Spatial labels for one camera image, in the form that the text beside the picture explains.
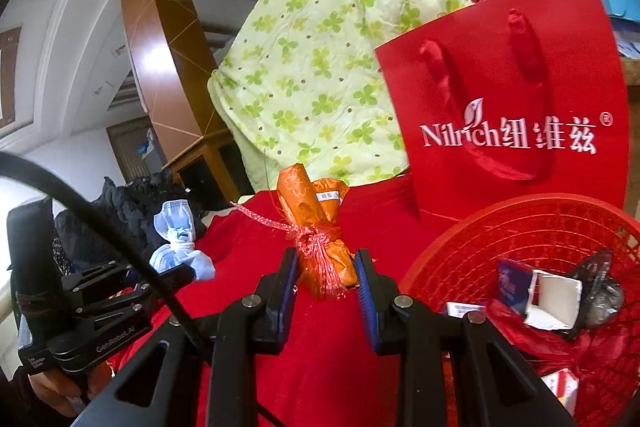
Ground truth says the black cable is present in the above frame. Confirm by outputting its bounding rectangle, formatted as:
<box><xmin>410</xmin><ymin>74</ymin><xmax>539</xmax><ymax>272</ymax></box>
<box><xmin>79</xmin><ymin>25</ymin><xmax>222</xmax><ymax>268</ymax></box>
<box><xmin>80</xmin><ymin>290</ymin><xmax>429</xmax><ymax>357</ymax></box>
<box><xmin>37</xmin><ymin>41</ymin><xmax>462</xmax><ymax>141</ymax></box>
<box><xmin>0</xmin><ymin>152</ymin><xmax>286</xmax><ymax>427</ymax></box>

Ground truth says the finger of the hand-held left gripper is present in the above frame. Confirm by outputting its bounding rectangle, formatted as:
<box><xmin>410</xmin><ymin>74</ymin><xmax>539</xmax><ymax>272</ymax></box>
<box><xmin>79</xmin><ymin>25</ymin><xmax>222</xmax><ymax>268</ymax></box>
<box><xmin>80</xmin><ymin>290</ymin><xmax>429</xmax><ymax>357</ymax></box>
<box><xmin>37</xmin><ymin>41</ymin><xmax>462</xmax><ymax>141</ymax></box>
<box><xmin>62</xmin><ymin>261</ymin><xmax>197</xmax><ymax>295</ymax></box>
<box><xmin>75</xmin><ymin>286</ymin><xmax>153</xmax><ymax>324</ymax></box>

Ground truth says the blue white packet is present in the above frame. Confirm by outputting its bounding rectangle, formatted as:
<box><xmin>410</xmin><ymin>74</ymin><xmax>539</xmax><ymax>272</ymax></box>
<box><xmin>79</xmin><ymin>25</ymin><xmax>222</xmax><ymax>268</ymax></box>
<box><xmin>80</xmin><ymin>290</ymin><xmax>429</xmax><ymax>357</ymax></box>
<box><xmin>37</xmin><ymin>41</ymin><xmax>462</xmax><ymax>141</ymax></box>
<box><xmin>497</xmin><ymin>258</ymin><xmax>537</xmax><ymax>315</ymax></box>

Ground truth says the dark wooden door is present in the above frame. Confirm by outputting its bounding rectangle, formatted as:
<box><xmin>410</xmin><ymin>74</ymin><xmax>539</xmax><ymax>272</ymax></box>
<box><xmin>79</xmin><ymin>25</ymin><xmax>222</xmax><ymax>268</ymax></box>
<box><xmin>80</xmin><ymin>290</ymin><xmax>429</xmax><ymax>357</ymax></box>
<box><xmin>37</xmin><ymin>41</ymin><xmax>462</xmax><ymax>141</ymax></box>
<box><xmin>106</xmin><ymin>122</ymin><xmax>168</xmax><ymax>182</ymax></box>

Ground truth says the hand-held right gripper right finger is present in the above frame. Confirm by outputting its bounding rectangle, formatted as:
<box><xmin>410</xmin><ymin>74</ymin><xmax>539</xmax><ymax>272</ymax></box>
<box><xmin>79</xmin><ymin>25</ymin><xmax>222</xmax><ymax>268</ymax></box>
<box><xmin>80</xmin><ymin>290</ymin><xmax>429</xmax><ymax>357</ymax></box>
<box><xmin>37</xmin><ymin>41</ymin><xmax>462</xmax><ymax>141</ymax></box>
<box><xmin>352</xmin><ymin>248</ymin><xmax>581</xmax><ymax>427</ymax></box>

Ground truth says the green clover print quilt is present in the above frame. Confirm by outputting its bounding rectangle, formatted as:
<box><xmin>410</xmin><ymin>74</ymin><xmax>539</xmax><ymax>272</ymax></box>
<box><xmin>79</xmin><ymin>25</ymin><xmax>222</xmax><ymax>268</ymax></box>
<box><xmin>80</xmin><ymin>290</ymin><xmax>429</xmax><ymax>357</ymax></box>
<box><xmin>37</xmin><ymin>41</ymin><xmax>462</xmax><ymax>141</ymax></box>
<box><xmin>207</xmin><ymin>0</ymin><xmax>526</xmax><ymax>194</ymax></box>

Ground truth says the red blanket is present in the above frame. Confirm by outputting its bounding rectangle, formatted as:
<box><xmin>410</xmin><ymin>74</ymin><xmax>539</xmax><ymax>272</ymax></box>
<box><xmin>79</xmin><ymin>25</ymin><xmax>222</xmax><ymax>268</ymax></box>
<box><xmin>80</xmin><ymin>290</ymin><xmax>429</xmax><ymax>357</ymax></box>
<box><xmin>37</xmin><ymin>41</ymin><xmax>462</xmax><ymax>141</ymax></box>
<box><xmin>105</xmin><ymin>174</ymin><xmax>451</xmax><ymax>427</ymax></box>

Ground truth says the wooden cabinet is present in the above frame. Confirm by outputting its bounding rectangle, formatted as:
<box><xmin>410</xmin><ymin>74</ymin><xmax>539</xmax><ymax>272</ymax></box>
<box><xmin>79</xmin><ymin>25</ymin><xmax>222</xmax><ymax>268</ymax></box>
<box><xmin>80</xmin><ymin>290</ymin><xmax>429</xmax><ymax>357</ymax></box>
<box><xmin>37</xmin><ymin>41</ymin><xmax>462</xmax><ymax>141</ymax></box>
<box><xmin>114</xmin><ymin>0</ymin><xmax>242</xmax><ymax>204</ymax></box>

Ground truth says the black cloth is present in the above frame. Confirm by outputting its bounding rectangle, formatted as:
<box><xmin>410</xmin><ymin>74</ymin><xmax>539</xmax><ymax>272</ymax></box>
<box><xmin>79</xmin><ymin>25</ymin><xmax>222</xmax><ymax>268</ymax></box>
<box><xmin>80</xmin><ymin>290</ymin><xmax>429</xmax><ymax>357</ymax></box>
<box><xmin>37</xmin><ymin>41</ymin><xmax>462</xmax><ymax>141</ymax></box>
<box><xmin>52</xmin><ymin>172</ymin><xmax>211</xmax><ymax>279</ymax></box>

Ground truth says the red white small box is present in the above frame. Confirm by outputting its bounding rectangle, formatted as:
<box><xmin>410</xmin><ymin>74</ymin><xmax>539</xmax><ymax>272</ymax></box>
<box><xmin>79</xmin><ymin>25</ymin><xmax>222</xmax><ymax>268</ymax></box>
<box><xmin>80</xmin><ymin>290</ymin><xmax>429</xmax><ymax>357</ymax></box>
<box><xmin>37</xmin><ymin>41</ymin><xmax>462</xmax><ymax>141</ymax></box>
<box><xmin>541</xmin><ymin>368</ymin><xmax>582</xmax><ymax>414</ymax></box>
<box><xmin>444</xmin><ymin>301</ymin><xmax>489</xmax><ymax>321</ymax></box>

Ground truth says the small blue white pouch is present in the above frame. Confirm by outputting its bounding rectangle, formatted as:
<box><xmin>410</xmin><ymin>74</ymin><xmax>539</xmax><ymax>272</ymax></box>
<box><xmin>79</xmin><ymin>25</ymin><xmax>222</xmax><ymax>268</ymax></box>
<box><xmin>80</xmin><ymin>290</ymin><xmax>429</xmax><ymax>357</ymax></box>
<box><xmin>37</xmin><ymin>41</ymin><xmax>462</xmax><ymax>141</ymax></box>
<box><xmin>149</xmin><ymin>199</ymin><xmax>217</xmax><ymax>284</ymax></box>

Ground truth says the orange wrapper bundle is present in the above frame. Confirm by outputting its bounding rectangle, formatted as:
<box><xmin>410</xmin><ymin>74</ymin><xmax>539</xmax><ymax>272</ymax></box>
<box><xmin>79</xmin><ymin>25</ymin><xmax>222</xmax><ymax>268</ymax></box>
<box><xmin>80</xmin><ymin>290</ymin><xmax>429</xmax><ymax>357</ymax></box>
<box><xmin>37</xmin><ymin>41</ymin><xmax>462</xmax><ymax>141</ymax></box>
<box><xmin>230</xmin><ymin>163</ymin><xmax>359</xmax><ymax>302</ymax></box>

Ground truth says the white cardboard box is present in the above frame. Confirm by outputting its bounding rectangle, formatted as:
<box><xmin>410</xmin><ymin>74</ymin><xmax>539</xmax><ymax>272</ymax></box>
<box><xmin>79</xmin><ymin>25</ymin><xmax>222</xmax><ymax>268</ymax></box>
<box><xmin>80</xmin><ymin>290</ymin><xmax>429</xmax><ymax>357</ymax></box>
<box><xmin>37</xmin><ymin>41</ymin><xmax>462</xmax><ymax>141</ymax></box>
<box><xmin>522</xmin><ymin>269</ymin><xmax>584</xmax><ymax>331</ymax></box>

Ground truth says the red paper bag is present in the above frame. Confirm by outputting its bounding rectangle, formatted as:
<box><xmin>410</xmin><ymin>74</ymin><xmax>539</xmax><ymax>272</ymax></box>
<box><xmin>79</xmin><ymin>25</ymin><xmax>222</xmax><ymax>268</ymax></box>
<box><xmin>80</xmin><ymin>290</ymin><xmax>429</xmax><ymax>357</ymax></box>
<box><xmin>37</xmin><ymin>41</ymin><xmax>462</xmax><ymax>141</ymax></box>
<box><xmin>374</xmin><ymin>0</ymin><xmax>632</xmax><ymax>228</ymax></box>

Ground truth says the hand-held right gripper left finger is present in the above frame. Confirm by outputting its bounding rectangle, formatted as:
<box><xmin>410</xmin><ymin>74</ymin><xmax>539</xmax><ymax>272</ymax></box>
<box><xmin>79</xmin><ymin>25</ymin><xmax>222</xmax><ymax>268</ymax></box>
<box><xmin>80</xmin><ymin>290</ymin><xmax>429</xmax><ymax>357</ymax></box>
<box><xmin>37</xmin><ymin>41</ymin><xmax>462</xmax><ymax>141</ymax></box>
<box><xmin>70</xmin><ymin>247</ymin><xmax>301</xmax><ymax>427</ymax></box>

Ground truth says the red plastic mesh basket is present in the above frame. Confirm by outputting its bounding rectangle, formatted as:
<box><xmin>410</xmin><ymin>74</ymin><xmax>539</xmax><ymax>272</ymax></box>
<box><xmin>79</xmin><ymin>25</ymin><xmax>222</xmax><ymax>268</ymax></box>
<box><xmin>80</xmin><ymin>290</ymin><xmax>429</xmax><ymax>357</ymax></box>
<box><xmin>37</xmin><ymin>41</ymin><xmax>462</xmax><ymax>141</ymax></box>
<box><xmin>397</xmin><ymin>194</ymin><xmax>640</xmax><ymax>427</ymax></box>

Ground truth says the person's left hand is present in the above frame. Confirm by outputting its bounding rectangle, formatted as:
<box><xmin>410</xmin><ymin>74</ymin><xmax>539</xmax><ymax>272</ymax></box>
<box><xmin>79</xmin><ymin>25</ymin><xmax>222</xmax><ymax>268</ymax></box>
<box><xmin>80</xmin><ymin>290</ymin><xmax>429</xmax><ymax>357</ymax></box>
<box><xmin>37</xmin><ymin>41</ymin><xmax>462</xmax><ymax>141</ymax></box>
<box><xmin>27</xmin><ymin>363</ymin><xmax>114</xmax><ymax>418</ymax></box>

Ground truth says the black plastic bag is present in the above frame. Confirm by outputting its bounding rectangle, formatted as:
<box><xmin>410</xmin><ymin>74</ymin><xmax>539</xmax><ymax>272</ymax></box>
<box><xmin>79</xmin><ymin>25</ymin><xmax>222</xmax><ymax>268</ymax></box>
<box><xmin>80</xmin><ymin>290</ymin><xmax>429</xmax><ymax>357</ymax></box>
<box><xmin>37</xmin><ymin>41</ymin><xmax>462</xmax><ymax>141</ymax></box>
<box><xmin>560</xmin><ymin>249</ymin><xmax>627</xmax><ymax>341</ymax></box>

